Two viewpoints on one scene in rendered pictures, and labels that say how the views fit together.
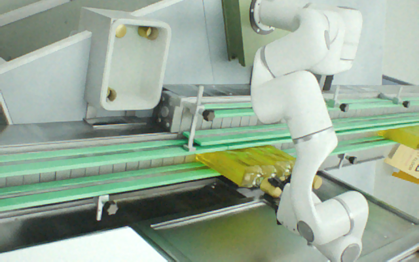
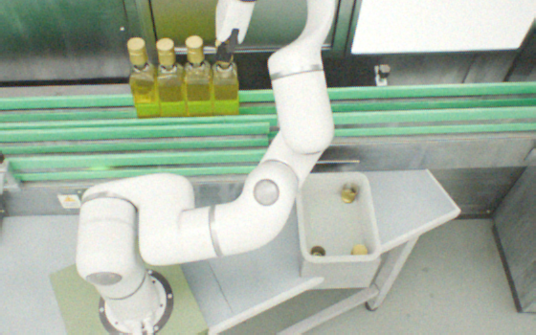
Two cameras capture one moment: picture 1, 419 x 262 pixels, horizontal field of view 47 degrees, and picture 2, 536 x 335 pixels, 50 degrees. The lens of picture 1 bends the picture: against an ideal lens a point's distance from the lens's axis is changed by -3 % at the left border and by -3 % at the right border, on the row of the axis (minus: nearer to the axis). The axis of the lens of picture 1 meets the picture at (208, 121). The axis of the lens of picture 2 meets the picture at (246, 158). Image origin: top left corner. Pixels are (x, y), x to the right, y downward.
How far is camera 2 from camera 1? 0.99 m
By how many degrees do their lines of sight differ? 45
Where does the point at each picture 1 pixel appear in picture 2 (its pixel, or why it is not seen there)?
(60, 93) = (387, 196)
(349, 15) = (119, 261)
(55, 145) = (418, 139)
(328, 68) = (175, 178)
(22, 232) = (424, 72)
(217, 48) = not seen: hidden behind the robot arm
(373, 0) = not seen: outside the picture
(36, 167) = (458, 114)
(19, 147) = (453, 138)
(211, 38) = (201, 264)
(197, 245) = not seen: hidden behind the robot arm
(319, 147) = (315, 51)
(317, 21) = (280, 216)
